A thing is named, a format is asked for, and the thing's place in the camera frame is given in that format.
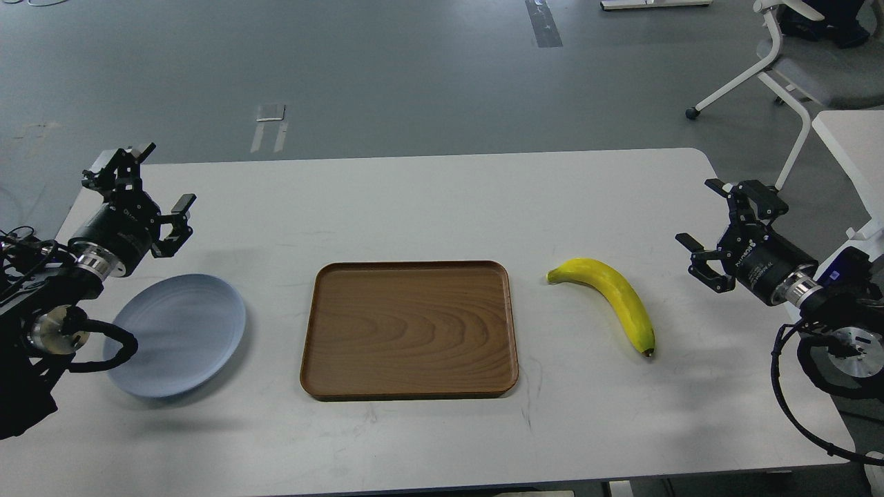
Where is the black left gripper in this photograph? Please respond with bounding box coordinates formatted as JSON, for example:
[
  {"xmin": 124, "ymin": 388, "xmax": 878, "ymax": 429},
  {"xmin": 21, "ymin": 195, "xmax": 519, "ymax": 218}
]
[{"xmin": 68, "ymin": 144, "xmax": 197, "ymax": 277}]

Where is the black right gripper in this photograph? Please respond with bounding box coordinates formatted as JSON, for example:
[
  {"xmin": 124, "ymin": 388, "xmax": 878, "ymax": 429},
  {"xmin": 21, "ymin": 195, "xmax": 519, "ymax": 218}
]
[{"xmin": 675, "ymin": 179, "xmax": 820, "ymax": 307}]

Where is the light blue plate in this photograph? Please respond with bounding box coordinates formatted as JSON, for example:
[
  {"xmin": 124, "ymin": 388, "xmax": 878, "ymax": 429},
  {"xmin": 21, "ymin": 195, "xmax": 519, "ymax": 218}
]
[{"xmin": 108, "ymin": 274, "xmax": 247, "ymax": 399}]

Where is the yellow banana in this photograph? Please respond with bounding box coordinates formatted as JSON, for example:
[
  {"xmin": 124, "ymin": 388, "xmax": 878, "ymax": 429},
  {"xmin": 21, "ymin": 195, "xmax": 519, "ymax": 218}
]
[{"xmin": 546, "ymin": 257, "xmax": 656, "ymax": 358}]

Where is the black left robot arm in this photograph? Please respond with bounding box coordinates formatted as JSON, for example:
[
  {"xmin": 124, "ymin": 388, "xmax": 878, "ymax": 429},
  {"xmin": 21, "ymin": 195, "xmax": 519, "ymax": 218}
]
[{"xmin": 1, "ymin": 144, "xmax": 196, "ymax": 438}]

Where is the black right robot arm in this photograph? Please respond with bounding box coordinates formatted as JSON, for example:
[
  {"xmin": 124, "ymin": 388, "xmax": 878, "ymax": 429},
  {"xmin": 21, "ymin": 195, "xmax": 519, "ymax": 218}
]
[{"xmin": 675, "ymin": 178, "xmax": 882, "ymax": 467}]

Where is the white office chair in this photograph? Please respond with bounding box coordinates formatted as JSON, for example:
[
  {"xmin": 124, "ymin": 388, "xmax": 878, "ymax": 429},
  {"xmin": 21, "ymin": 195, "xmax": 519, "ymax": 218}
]
[{"xmin": 685, "ymin": 1, "xmax": 883, "ymax": 190}]

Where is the brown wooden tray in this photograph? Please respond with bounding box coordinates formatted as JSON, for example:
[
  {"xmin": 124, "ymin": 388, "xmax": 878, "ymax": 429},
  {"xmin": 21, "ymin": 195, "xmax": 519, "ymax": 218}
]
[{"xmin": 300, "ymin": 260, "xmax": 520, "ymax": 402}]

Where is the white desk base bar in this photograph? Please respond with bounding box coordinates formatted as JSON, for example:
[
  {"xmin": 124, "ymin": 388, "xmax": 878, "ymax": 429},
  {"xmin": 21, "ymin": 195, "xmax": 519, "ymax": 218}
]
[{"xmin": 599, "ymin": 0, "xmax": 713, "ymax": 12}]

